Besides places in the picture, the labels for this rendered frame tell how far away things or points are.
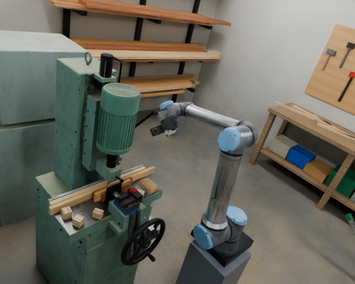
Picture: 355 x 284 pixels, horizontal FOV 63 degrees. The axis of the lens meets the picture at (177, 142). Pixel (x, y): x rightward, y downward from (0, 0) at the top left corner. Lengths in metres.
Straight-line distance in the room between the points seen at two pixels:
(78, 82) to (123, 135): 0.33
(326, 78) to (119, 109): 3.34
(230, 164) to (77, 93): 0.82
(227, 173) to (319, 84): 2.99
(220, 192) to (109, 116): 0.68
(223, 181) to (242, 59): 3.54
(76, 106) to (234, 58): 3.74
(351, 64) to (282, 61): 0.90
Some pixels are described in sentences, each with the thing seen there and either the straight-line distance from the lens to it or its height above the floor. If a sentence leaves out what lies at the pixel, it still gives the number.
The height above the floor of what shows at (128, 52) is 1.11.
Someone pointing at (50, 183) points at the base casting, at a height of 0.80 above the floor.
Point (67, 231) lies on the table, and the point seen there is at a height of 0.90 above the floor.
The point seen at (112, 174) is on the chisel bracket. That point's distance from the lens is 1.55.
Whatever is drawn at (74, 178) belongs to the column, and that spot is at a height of 0.90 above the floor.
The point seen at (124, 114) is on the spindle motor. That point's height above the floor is 1.42.
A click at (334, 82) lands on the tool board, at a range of 4.24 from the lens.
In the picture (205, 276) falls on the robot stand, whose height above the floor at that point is 0.42.
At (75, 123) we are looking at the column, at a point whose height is 1.26.
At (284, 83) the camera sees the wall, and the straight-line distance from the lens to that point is 4.52.
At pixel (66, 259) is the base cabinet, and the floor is 0.47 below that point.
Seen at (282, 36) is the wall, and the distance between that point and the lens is 4.56.
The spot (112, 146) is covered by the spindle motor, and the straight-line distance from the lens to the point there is 1.41.
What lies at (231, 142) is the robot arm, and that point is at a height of 1.39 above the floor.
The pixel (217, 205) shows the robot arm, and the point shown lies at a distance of 1.60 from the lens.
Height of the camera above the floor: 2.00
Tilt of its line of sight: 29 degrees down
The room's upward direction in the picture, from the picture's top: 15 degrees clockwise
